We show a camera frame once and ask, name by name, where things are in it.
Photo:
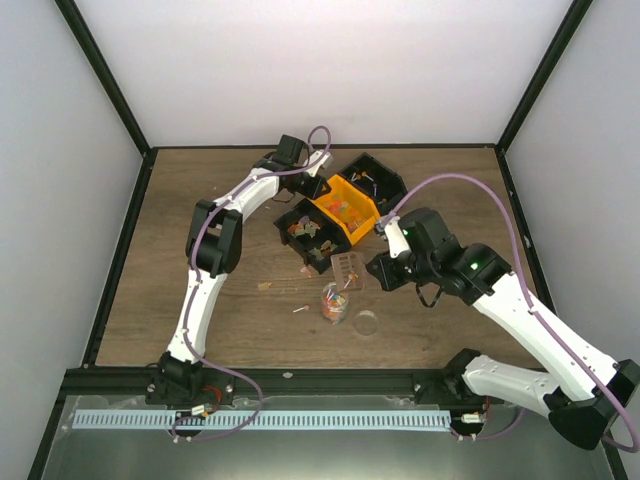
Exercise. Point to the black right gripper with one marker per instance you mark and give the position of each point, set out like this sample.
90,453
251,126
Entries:
381,269

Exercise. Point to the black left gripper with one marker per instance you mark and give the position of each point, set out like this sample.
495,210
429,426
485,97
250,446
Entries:
311,191

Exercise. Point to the brown slotted plastic scoop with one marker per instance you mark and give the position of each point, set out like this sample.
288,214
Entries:
349,271

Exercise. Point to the yellow bin with star candies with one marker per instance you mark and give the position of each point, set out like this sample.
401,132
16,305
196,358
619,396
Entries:
341,189

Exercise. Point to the black bin with gummy candies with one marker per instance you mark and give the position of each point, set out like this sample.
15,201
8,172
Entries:
306,207

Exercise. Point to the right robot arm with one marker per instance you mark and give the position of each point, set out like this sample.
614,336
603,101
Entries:
581,390

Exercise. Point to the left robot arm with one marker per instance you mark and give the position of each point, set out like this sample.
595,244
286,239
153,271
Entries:
213,250

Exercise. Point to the pile of star gummies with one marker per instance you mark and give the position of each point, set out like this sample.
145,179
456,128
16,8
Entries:
346,214

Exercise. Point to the pile of pastel gummies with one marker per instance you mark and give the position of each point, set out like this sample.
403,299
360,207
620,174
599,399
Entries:
319,239

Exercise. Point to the clear plastic cup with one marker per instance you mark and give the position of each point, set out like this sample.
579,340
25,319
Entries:
334,303

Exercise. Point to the clear round lid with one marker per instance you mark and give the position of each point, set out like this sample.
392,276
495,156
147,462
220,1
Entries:
365,323

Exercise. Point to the black bin with lollipops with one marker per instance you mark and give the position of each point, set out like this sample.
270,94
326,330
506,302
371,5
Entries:
374,179

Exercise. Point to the spilled lollipop beside cup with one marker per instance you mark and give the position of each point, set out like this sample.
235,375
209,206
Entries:
305,307

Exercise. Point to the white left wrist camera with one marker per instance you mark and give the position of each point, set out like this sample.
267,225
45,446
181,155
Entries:
318,160

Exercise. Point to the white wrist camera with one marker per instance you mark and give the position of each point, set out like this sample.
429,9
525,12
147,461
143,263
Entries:
388,228
318,160

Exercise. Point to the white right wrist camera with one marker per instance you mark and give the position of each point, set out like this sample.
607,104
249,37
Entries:
388,228

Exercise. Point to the light blue slotted cable duct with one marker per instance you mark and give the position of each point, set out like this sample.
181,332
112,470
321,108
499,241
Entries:
420,420

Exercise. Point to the black front mounting rail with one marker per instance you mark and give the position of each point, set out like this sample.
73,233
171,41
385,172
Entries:
325,382

